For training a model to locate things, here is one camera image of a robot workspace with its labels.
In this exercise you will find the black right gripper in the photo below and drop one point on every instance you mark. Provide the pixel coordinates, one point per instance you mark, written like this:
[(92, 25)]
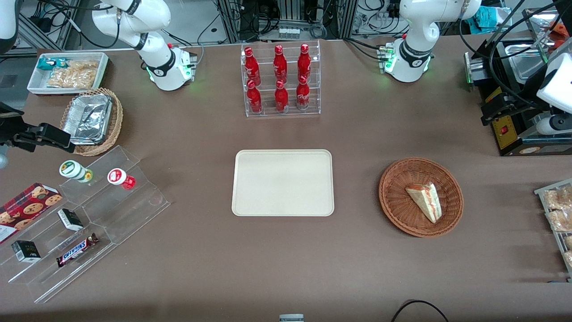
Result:
[(10, 134)]

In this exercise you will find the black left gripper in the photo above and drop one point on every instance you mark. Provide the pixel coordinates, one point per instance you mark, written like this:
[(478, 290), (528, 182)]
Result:
[(508, 105)]

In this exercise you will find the triangular sandwich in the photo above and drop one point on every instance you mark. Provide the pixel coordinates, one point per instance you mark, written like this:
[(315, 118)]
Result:
[(426, 201)]

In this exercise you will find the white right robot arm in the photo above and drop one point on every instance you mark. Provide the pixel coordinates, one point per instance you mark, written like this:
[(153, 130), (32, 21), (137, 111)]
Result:
[(134, 27)]

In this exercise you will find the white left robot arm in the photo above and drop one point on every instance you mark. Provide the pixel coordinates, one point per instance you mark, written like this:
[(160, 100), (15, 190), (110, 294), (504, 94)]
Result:
[(415, 36)]

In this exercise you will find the light wicker basket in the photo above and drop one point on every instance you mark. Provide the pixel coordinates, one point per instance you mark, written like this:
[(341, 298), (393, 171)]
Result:
[(117, 116)]

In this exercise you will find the tray of wrapped bread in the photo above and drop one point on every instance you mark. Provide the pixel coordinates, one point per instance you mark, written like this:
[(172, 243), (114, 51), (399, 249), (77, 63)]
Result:
[(543, 197)]

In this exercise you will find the round brown wicker basket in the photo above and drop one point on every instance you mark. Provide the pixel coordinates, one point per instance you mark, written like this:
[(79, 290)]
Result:
[(397, 197)]

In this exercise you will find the beige plastic tray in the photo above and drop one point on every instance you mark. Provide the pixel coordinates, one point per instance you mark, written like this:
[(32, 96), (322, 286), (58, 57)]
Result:
[(282, 183)]

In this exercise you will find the black appliance yellow label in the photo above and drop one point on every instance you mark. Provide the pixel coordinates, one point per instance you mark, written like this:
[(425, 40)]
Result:
[(507, 134)]

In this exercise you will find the green lid yogurt cup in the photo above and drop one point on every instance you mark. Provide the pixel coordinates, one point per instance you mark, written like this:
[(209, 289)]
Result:
[(73, 170)]

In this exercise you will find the stack of foil trays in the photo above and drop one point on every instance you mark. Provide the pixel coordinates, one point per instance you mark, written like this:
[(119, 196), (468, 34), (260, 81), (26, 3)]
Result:
[(89, 118)]

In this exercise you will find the white rectangular snack bin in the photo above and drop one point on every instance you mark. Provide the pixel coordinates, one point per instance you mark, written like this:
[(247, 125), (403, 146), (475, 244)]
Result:
[(38, 85)]

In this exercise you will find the stainless steel pan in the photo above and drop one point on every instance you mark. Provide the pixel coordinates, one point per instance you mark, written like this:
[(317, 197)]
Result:
[(527, 62)]

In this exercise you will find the clear bag of crackers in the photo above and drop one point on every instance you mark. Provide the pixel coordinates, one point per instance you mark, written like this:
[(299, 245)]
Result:
[(73, 75)]

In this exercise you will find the red plaid cookie box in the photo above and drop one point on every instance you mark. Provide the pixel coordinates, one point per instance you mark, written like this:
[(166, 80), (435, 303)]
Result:
[(27, 208)]

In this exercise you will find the teal snack packet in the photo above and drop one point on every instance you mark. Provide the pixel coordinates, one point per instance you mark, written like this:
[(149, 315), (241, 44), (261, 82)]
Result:
[(51, 63)]

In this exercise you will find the red lid yogurt cup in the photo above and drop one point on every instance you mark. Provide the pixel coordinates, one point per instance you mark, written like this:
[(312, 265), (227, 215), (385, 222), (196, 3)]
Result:
[(118, 177)]

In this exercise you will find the black carton white text side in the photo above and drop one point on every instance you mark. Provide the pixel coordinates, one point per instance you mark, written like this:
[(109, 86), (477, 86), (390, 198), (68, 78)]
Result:
[(70, 219)]

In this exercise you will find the teal plastic bag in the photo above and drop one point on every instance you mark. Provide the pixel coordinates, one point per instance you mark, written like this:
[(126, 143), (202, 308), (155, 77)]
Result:
[(491, 20)]

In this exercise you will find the bagged pastry snack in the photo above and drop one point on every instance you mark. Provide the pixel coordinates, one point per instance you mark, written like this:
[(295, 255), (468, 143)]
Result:
[(561, 199), (562, 220)]

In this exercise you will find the clear acrylic tiered display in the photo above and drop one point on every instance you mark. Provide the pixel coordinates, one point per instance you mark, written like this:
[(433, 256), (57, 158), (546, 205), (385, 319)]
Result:
[(125, 210)]

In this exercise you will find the black Face print carton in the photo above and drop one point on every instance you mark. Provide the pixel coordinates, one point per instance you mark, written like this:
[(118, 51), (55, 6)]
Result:
[(25, 251)]

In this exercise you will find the Snickers chocolate bar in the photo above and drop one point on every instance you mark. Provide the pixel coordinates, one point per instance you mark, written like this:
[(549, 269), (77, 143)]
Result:
[(76, 250)]

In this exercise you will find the clear acrylic bottle rack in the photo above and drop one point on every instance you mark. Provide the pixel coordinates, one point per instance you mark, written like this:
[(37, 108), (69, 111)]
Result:
[(315, 76)]

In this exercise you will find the red cola bottle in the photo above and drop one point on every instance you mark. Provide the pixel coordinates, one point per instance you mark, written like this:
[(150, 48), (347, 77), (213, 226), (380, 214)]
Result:
[(304, 63), (254, 98), (303, 95), (251, 66), (281, 97), (280, 65)]

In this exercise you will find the small grey white device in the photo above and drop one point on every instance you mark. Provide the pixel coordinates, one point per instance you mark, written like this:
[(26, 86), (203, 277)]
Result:
[(291, 318)]

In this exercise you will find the aluminium frame post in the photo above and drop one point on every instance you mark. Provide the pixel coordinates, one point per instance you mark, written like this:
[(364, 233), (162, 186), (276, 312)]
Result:
[(230, 20), (347, 18)]

